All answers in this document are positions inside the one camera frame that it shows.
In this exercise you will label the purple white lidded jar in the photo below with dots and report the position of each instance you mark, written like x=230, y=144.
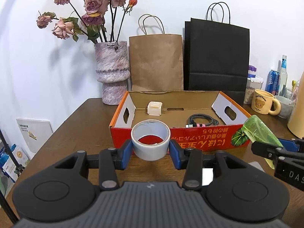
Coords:
x=251, y=71

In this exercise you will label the clear blue label bottle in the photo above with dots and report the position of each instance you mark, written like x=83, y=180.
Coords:
x=283, y=76

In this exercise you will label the green transparent plastic bottle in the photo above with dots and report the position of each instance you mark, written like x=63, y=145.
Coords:
x=261, y=137

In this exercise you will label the clear seed storage container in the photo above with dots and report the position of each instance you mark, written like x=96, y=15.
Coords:
x=252, y=84

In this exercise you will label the pink textured ceramic vase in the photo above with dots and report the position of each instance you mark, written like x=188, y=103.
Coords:
x=112, y=69

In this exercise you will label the cream yellow thermos jug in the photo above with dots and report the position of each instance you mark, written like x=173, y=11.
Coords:
x=296, y=121

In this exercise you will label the grey tape roll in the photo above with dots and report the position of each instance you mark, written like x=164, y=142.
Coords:
x=150, y=139

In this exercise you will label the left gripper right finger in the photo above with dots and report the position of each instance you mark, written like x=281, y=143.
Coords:
x=193, y=161

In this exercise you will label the red cardboard pumpkin box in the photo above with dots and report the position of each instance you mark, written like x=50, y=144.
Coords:
x=203, y=120

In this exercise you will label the black paper bag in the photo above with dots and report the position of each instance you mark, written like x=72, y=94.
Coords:
x=216, y=57

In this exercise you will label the dried pink rose bouquet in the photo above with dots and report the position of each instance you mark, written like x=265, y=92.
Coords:
x=102, y=21

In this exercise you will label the blue drink can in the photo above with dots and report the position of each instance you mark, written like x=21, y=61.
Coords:
x=272, y=82

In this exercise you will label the brown paper bag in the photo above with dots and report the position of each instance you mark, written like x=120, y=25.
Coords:
x=156, y=60

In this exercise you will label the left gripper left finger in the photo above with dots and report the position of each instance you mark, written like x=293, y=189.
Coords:
x=107, y=162

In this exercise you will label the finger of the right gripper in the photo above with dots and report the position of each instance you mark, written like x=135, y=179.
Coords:
x=289, y=145
x=273, y=151

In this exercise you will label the cream cube charger plug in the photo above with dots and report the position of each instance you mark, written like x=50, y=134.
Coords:
x=154, y=108

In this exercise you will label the yellow bear mug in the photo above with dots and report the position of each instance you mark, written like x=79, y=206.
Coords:
x=265, y=103

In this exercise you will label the grey ceramic cup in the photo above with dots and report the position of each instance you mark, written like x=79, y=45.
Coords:
x=286, y=106

